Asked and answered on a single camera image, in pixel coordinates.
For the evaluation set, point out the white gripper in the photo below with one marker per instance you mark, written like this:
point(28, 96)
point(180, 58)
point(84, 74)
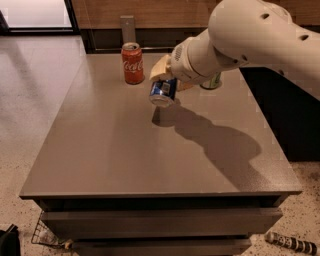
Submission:
point(182, 64)

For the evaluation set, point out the blue pepsi can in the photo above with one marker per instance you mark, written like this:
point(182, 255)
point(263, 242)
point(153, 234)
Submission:
point(163, 92)

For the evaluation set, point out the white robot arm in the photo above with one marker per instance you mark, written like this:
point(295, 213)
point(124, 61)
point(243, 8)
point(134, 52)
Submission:
point(246, 32)

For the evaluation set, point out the red coca-cola can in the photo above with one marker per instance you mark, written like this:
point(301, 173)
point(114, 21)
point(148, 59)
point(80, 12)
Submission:
point(132, 63)

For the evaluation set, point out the green soda can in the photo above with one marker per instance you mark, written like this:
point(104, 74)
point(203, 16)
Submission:
point(212, 84)

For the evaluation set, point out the grey drawer cabinet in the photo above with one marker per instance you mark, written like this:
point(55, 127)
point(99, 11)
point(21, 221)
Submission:
point(121, 177)

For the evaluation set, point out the black white patterned stick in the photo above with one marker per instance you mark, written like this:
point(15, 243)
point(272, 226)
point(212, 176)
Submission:
point(292, 243)

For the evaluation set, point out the black bag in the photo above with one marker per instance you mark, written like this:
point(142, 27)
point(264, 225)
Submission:
point(9, 241)

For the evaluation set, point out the left metal wall bracket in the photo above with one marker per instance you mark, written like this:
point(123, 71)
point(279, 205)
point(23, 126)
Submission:
point(128, 28)

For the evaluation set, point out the wire basket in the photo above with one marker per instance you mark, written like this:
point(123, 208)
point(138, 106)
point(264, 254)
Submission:
point(42, 235)

